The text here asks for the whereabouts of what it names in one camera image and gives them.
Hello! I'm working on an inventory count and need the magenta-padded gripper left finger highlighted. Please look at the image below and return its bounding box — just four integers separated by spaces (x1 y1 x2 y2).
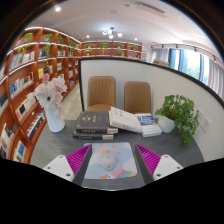
43 143 94 187

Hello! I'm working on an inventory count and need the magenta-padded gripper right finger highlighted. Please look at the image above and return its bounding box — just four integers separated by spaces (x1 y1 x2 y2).
134 143 185 185

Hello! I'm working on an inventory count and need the pastel cartoon mouse pad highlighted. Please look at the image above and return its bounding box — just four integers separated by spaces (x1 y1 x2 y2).
83 141 139 181

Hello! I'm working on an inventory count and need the blue and white book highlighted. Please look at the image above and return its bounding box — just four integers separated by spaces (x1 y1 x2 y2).
134 112 164 139

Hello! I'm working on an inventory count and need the thin dark hardcover book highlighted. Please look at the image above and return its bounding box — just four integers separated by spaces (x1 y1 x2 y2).
72 131 115 141

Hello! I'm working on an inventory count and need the white ceramic vase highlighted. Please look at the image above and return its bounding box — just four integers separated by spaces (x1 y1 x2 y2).
44 107 67 134

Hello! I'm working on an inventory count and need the green plant in white pot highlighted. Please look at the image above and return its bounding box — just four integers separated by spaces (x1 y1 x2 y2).
154 94 201 145

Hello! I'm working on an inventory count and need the thick dark hardcover book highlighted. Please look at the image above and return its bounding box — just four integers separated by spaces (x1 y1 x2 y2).
74 110 120 135

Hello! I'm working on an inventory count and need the thick white book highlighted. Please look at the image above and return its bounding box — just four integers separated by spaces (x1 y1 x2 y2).
108 106 145 135

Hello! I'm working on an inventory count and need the pink and white flower bouquet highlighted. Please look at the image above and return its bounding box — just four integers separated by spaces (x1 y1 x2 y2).
32 73 69 113

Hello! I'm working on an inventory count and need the tan upholstered chair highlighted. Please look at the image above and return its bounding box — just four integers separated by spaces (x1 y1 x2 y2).
123 80 152 115
86 75 117 113

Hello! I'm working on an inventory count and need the orange wooden bookshelf unit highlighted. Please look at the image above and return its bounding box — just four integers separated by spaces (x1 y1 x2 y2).
0 26 144 165

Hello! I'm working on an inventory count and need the window with white curtains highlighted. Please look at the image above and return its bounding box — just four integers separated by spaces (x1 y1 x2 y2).
149 42 224 102

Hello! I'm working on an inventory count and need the ceiling lamp cluster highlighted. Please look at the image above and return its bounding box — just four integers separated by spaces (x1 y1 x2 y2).
101 26 124 41

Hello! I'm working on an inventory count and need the ceiling air vent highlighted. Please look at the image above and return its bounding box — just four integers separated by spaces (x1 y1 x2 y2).
133 0 168 18

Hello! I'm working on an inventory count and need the white wall socket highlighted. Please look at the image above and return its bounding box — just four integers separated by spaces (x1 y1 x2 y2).
198 112 212 133

